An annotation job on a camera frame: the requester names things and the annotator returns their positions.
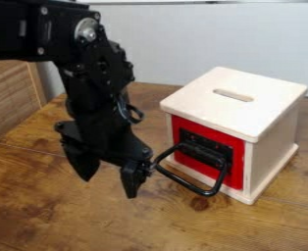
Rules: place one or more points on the black metal drawer handle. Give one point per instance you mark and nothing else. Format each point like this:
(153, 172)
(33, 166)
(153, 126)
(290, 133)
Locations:
(195, 173)

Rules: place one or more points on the wooden slatted panel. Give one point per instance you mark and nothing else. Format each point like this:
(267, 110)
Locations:
(21, 94)

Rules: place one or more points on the light wooden box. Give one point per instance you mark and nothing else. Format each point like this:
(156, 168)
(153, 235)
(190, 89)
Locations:
(251, 107)

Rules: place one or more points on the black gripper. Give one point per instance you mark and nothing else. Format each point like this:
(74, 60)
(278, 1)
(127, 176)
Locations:
(99, 135)

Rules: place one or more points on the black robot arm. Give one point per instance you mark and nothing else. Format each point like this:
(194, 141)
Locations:
(58, 31)

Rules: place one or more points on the red drawer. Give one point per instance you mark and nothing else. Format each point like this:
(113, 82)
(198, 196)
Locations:
(234, 177)

